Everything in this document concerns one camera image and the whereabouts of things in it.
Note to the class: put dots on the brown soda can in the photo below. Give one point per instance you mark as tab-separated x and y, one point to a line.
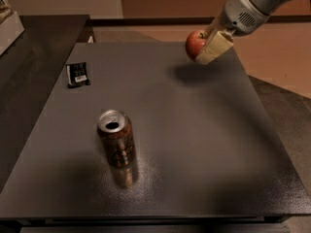
116	134

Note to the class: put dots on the white box on counter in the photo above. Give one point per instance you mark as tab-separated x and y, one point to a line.
10	25

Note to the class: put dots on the red apple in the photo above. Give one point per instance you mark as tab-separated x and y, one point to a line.
194	43

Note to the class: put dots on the black snack packet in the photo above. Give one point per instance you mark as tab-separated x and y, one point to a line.
77	75

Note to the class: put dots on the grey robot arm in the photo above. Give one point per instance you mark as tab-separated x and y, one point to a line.
267	7

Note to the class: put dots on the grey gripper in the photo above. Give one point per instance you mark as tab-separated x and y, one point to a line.
238	15

